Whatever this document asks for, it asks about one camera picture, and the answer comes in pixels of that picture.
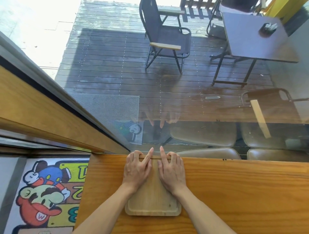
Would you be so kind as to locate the person's left forearm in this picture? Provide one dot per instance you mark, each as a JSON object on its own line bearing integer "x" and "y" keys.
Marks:
{"x": 103, "y": 214}

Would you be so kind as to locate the wooden picket fence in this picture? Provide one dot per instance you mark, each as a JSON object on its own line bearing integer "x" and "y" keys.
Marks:
{"x": 193, "y": 7}

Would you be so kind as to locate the person's right hand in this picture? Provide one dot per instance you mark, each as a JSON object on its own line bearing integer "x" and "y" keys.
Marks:
{"x": 172, "y": 173}

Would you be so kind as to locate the grey outdoor doormat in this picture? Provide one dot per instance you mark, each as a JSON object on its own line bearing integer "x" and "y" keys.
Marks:
{"x": 108, "y": 108}

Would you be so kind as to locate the black folding chair wooden armrests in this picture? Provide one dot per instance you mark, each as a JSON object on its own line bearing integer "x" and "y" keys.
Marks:
{"x": 272, "y": 106}
{"x": 239, "y": 4}
{"x": 154, "y": 24}

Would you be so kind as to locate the black ashtray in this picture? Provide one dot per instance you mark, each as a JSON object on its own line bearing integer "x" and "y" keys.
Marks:
{"x": 267, "y": 29}

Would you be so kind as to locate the colourful cartoon floor mat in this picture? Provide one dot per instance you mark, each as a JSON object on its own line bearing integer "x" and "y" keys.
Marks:
{"x": 48, "y": 200}

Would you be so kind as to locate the wooden door frame post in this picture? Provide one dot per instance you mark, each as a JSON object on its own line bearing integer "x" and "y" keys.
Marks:
{"x": 36, "y": 108}

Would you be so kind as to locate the person's right forearm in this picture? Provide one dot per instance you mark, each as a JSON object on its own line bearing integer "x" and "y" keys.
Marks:
{"x": 205, "y": 214}

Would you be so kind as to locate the yellow post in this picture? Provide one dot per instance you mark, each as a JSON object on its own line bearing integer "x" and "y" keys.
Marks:
{"x": 284, "y": 7}

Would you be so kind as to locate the wooden tray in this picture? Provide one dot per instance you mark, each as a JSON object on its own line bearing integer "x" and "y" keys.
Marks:
{"x": 152, "y": 202}

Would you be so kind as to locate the person's left hand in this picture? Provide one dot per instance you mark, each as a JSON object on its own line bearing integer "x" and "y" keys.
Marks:
{"x": 136, "y": 171}

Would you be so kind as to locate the dark square outdoor table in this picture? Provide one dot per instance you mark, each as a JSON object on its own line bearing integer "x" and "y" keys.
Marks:
{"x": 253, "y": 38}

